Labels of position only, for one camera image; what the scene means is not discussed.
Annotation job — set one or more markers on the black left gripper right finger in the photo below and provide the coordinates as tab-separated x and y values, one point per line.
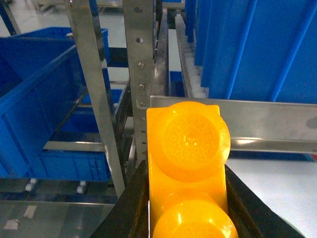
251	217

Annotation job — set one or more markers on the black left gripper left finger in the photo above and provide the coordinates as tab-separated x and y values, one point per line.
129	218

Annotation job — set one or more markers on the yellow two-stud toy block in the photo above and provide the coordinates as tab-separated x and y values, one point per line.
188	146

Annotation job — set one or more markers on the blue bin low left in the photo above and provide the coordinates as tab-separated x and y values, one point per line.
73	165

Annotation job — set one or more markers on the blue bin left shelf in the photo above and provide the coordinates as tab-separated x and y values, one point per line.
41	78

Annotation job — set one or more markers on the large blue bin upper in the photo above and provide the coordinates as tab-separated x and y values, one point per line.
255	50

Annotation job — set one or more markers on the stainless steel shelf rail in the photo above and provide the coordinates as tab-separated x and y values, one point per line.
269	126

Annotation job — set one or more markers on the metal rack upright post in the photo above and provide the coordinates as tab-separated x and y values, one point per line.
141	21

